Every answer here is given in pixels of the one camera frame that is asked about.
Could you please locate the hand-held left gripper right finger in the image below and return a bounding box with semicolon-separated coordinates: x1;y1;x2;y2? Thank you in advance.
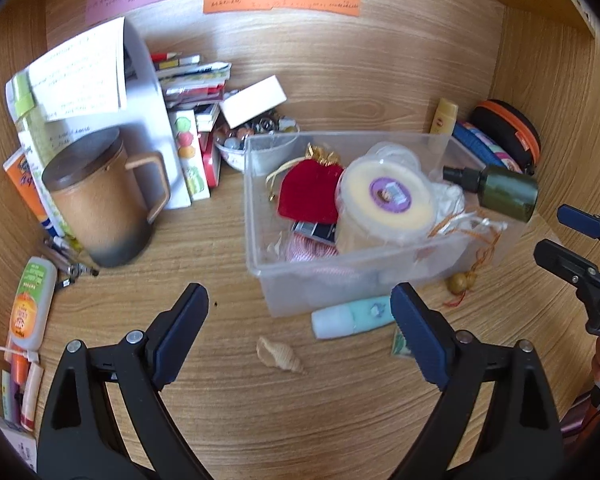
390;281;566;480

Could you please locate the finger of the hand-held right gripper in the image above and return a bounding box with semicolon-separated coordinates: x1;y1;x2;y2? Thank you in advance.
533;239;600;286
556;204;600;272

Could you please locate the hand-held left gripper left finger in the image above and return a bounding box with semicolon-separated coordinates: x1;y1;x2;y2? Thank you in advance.
37;282;211;480

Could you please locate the yellow gourd charm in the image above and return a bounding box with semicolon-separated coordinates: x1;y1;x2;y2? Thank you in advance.
427;210;506;308

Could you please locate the dark green spray bottle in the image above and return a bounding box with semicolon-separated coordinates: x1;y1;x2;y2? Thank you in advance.
442;162;539;223

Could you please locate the clear plastic box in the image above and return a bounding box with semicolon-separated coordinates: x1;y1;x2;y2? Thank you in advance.
243;131;526;318

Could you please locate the clear round cotton pad container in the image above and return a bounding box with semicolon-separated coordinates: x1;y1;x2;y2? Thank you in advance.
334;156;438;256

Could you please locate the red velvet pouch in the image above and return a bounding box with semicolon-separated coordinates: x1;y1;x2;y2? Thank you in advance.
266;144;346;224

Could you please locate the wooden desktop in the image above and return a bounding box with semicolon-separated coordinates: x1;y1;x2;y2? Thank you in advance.
0;85;596;480

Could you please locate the small green packet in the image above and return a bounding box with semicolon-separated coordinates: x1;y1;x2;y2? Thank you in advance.
391;330;416;358

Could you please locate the small teal white tube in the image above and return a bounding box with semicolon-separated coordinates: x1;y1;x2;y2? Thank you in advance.
311;295;397;341

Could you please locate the beige seashell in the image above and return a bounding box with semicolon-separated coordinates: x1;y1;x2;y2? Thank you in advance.
256;336;305;375

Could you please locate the black orange zip case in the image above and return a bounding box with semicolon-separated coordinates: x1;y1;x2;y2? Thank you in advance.
469;100;542;176

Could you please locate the blue patchwork pouch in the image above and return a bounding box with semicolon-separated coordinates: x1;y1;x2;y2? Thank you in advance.
450;120;523;173

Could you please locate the brown lidded mug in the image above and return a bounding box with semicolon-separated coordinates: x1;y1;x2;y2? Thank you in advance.
41;127;172;268

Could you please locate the small black case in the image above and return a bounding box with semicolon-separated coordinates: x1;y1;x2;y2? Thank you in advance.
292;220;338;246

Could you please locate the white orange green bottle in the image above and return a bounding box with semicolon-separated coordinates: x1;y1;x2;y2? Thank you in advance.
10;256;58;351

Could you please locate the white red lip balm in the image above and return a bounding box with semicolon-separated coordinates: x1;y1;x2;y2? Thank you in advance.
20;362;45;431

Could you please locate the orange lighter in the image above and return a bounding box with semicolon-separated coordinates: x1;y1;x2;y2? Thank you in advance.
7;357;31;426

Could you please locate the yellow tube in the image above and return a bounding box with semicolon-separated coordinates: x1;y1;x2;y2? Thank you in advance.
428;98;459;136

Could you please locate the red white box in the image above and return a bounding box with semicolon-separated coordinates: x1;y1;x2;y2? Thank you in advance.
195;102;226;188

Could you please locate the fruit print box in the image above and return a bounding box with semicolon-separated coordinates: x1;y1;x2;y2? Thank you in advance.
169;109;211;202

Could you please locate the glass bowl of trinkets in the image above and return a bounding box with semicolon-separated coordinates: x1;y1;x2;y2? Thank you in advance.
214;130;301;173

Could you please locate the white cardboard box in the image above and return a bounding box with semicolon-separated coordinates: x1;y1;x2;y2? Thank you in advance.
0;412;38;471

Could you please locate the orange tube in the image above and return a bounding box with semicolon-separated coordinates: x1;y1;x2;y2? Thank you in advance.
2;147;63;238

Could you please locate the green white carton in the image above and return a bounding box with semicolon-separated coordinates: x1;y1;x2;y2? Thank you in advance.
5;72;81;241

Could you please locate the small white box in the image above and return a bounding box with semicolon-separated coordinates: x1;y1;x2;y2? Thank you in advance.
219;75;287;130

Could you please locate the stack of booklets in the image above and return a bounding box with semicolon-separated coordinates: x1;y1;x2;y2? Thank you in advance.
150;51;233;111

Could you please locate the white printed paper sheet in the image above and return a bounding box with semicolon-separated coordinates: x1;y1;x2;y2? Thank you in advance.
27;16;127;122

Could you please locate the pink cord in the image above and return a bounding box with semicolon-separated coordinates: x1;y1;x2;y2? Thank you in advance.
280;235;341;264

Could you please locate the white charging cable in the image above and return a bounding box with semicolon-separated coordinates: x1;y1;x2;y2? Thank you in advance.
0;340;41;363

